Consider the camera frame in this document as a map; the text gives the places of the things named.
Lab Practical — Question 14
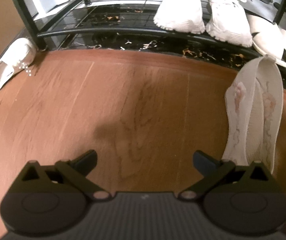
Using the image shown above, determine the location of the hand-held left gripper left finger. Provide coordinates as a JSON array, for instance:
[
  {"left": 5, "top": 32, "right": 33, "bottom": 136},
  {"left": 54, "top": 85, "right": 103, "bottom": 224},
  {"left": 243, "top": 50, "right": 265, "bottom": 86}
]
[{"left": 19, "top": 150, "right": 111, "bottom": 202}]

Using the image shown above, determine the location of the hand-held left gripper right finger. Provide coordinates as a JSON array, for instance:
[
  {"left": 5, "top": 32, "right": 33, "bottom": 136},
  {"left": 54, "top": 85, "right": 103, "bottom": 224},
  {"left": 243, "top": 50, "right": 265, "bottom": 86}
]
[{"left": 179, "top": 151, "right": 273, "bottom": 202}]

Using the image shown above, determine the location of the white shoe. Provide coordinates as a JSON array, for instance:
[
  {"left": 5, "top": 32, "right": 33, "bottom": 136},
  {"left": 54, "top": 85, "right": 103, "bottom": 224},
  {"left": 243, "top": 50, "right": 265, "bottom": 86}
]
[
  {"left": 0, "top": 37, "right": 35, "bottom": 93},
  {"left": 222, "top": 56, "right": 284, "bottom": 175}
]

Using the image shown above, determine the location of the black metal shoe rack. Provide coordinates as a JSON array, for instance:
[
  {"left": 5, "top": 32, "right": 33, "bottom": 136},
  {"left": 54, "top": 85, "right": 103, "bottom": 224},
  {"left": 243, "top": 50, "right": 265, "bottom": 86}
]
[{"left": 4, "top": 0, "right": 286, "bottom": 64}]

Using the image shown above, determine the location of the white chunky sneaker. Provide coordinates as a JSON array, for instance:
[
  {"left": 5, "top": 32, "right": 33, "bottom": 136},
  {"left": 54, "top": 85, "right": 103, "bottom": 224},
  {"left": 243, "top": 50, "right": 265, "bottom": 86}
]
[
  {"left": 205, "top": 0, "right": 254, "bottom": 47},
  {"left": 153, "top": 0, "right": 206, "bottom": 34}
]

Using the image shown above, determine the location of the wooden cabinet panel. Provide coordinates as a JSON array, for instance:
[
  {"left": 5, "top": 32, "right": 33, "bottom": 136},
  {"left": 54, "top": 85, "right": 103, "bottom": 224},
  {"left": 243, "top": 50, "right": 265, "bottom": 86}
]
[{"left": 0, "top": 0, "right": 35, "bottom": 67}]

